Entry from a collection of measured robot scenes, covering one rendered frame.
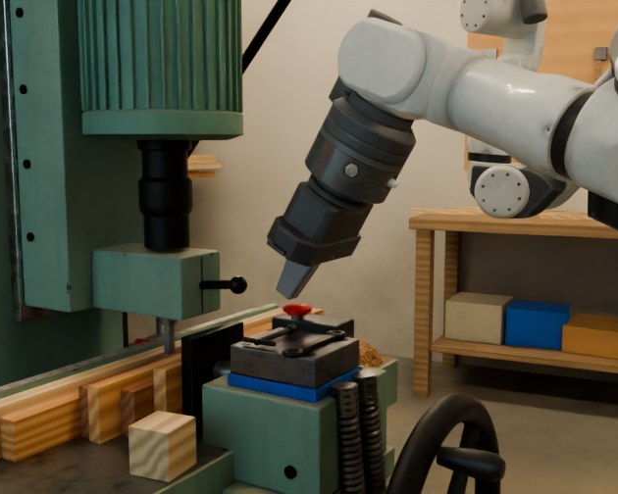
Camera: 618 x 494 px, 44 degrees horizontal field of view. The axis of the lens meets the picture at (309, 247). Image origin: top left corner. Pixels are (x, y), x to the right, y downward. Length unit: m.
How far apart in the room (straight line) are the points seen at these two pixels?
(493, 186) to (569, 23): 2.97
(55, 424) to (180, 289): 0.19
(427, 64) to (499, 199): 0.53
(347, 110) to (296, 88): 3.77
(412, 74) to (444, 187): 3.54
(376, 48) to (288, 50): 3.84
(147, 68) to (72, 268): 0.25
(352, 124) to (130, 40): 0.24
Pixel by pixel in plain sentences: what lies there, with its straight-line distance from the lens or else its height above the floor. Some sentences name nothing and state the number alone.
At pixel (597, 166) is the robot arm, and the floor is 1.18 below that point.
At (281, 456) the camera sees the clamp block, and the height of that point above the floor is 0.91.
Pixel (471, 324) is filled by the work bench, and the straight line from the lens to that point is 3.76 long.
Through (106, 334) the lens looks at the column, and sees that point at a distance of 1.09.
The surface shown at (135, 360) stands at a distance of 0.89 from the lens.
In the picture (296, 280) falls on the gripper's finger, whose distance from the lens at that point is 0.79.
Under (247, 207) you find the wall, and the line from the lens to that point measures 4.64.
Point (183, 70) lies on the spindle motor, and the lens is 0.81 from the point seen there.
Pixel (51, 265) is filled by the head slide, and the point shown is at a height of 1.05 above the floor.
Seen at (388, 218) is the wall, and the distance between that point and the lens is 4.27.
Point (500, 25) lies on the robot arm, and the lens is 1.18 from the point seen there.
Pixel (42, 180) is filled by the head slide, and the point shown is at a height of 1.15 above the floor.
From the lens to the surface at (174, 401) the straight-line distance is 0.81.
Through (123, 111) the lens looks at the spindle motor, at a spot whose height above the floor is 1.22.
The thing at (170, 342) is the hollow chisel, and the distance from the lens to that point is 0.91.
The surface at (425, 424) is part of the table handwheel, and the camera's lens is 0.70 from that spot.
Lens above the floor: 1.19
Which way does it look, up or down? 8 degrees down
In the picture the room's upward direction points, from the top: straight up
